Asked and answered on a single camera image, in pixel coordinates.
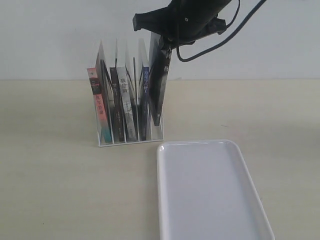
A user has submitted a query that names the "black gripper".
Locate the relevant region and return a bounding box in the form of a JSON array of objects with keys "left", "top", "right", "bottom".
[{"left": 132, "top": 0, "right": 228, "bottom": 47}]

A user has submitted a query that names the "black grey cover book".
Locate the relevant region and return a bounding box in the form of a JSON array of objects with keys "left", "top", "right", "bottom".
[{"left": 149, "top": 33, "right": 172, "bottom": 126}]

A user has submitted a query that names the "blue moon cover book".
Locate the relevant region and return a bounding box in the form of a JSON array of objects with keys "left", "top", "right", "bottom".
[{"left": 138, "top": 38, "right": 151, "bottom": 141}]

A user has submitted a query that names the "grey white book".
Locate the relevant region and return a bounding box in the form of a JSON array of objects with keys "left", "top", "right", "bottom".
[{"left": 116, "top": 41, "right": 138, "bottom": 141}]

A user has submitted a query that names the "dark brown thin book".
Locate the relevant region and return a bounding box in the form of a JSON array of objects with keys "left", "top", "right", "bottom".
[{"left": 109, "top": 38, "right": 125, "bottom": 142}]

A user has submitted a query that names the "pink and teal book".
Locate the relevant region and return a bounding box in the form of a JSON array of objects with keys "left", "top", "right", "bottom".
[{"left": 86, "top": 39, "right": 113, "bottom": 144}]

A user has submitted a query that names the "white rectangular tray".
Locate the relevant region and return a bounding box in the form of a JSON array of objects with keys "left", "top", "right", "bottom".
[{"left": 156, "top": 139, "right": 275, "bottom": 240}]

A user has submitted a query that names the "white wire book rack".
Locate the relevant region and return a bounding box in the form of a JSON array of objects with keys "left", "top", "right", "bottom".
[{"left": 94, "top": 40, "right": 164, "bottom": 147}]

